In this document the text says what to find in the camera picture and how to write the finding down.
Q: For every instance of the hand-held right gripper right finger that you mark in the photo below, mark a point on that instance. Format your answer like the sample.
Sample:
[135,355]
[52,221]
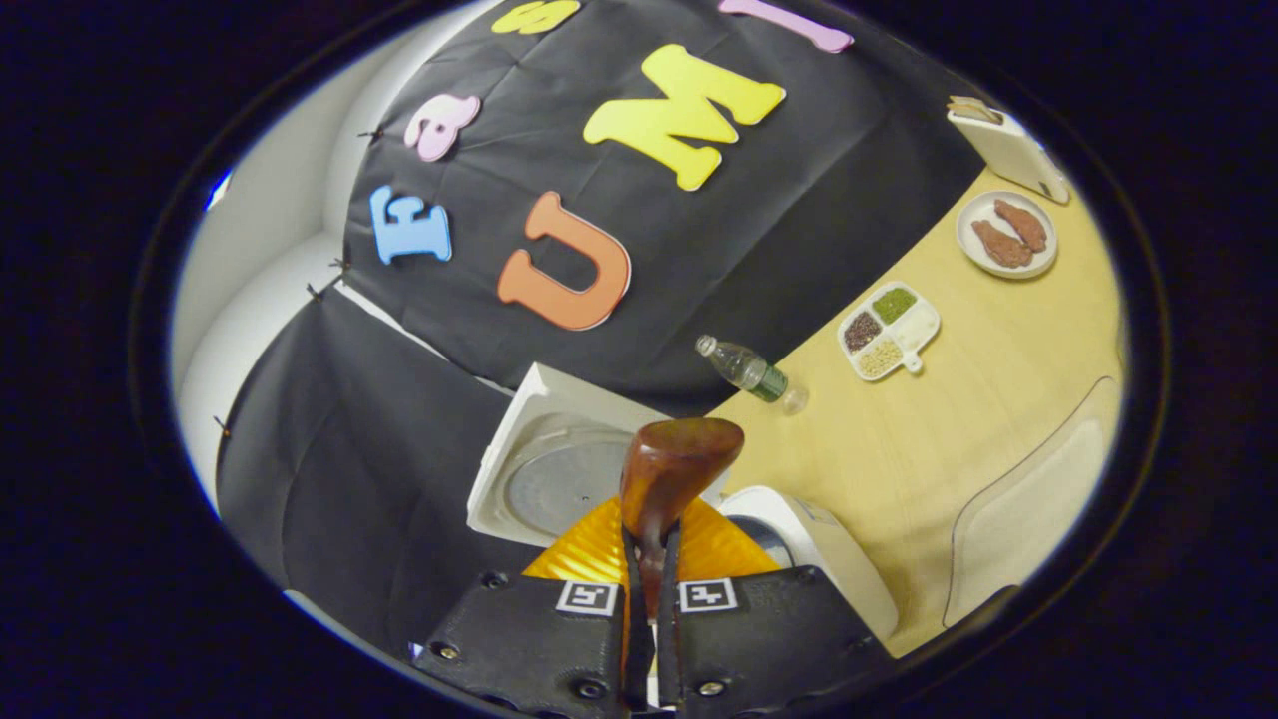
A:
[759,639]

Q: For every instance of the beige cutting board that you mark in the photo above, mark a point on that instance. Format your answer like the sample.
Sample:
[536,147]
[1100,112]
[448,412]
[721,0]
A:
[1028,509]

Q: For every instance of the black backdrop cloth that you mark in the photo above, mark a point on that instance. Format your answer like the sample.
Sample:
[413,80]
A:
[799,200]

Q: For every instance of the clear plastic water bottle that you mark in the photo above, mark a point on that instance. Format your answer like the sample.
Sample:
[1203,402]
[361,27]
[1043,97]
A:
[749,371]

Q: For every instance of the brown meat piece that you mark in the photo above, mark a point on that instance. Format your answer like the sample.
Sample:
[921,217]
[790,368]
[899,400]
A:
[1001,247]
[1021,225]

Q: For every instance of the white toaster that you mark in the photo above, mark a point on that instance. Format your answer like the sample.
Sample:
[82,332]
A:
[1008,155]

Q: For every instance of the toast slice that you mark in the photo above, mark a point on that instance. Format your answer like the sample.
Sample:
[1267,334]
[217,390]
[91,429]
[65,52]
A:
[976,114]
[964,100]

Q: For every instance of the white round plate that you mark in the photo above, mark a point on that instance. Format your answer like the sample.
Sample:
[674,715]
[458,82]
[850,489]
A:
[983,205]

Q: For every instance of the white rice cooker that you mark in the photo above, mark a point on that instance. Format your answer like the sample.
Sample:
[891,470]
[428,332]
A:
[849,579]

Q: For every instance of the brown wooden spoon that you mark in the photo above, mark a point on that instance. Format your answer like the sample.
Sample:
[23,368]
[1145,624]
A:
[679,464]

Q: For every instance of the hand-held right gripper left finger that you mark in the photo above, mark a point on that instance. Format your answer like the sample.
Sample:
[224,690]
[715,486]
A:
[529,639]

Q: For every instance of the white divided rice grain dish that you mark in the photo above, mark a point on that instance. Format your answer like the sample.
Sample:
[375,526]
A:
[924,325]

